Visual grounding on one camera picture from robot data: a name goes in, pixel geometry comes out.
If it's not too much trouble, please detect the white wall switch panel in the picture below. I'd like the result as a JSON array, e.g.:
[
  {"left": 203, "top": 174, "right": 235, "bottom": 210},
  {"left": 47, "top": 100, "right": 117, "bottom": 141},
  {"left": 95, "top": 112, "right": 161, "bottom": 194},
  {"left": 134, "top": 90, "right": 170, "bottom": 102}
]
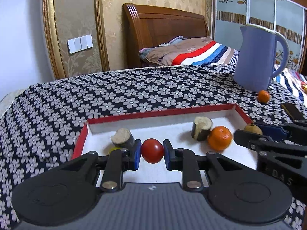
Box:
[{"left": 67, "top": 34, "right": 93, "bottom": 54}]

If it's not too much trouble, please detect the glass sliding wardrobe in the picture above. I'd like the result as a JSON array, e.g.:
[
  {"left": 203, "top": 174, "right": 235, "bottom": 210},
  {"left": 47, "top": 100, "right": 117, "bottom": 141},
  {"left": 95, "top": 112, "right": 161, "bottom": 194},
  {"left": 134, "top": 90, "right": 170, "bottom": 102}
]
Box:
[{"left": 211, "top": 0, "right": 306, "bottom": 72}]

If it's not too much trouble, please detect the large green tomato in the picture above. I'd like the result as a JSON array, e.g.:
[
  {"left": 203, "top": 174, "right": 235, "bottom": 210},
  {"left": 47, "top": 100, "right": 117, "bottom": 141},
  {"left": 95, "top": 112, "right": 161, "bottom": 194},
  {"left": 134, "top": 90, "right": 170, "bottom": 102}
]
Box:
[{"left": 108, "top": 146, "right": 121, "bottom": 155}]

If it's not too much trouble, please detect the red cherry tomato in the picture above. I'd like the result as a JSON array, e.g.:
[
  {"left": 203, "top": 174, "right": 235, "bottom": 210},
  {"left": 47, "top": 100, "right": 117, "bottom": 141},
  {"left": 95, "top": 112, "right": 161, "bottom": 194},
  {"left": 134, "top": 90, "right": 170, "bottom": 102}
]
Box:
[{"left": 140, "top": 138, "right": 164, "bottom": 163}]

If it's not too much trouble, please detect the small orange kumquat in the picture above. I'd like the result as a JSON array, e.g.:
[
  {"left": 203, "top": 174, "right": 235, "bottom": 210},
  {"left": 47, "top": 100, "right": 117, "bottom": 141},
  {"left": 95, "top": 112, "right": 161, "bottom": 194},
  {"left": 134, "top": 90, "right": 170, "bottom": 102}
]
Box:
[{"left": 257, "top": 90, "right": 271, "bottom": 104}]

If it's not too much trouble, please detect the striped folded blanket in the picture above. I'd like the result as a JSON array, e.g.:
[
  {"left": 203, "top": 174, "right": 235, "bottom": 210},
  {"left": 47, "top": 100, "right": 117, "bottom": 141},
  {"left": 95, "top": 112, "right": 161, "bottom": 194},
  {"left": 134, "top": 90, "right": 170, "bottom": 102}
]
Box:
[{"left": 139, "top": 36, "right": 240, "bottom": 67}]

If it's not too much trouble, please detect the orange mandarin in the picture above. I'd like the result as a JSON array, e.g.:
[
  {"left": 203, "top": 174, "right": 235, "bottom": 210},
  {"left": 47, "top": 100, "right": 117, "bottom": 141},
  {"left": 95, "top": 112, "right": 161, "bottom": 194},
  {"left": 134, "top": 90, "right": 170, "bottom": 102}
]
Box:
[{"left": 207, "top": 126, "right": 233, "bottom": 151}]

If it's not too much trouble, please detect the black white floral tablecloth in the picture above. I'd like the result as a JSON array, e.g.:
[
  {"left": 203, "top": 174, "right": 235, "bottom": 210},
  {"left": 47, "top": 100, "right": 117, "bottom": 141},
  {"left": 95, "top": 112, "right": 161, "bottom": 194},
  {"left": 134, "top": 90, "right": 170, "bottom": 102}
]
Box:
[{"left": 1, "top": 64, "right": 306, "bottom": 229}]

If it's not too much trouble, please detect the wooden bed headboard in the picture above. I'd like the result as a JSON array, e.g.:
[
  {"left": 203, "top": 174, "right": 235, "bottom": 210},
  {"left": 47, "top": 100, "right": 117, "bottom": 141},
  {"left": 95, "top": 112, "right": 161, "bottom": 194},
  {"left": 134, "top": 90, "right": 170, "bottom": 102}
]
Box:
[{"left": 122, "top": 3, "right": 210, "bottom": 69}]

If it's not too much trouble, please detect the tan longan fruit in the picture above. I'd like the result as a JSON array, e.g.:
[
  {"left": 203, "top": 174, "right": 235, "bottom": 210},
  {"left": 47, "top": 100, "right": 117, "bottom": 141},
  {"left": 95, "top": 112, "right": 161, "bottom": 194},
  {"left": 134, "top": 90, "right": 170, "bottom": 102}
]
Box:
[{"left": 243, "top": 124, "right": 263, "bottom": 135}]

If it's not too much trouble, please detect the gold wall moulding frame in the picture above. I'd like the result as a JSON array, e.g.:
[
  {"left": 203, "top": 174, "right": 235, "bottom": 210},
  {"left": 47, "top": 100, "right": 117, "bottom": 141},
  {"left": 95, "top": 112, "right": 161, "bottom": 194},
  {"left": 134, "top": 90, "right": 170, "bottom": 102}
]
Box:
[{"left": 42, "top": 0, "right": 110, "bottom": 80}]

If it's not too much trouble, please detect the black smartphone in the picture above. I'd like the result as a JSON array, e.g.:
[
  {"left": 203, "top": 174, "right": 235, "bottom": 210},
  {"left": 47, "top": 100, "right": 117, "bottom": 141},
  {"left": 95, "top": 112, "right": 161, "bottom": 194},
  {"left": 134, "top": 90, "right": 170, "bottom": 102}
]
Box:
[{"left": 281, "top": 103, "right": 306, "bottom": 121}]

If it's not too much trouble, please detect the dark eggplant chunk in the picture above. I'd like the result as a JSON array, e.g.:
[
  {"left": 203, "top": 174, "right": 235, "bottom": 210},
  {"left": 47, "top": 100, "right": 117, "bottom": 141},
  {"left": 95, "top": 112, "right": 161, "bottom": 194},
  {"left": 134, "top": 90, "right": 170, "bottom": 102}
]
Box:
[
  {"left": 110, "top": 128, "right": 135, "bottom": 149},
  {"left": 191, "top": 116, "right": 213, "bottom": 142}
]

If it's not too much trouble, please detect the red white shallow box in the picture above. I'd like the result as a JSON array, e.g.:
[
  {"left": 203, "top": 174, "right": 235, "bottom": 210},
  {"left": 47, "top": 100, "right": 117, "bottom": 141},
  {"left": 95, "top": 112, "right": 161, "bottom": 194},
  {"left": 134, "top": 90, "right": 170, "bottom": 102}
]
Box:
[{"left": 72, "top": 104, "right": 257, "bottom": 183}]

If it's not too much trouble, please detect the blue plastic pitcher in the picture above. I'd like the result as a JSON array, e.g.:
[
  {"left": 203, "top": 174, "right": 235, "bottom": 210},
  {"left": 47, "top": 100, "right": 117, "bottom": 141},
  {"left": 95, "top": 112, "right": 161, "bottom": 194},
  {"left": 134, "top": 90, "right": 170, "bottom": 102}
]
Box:
[{"left": 234, "top": 23, "right": 289, "bottom": 92}]

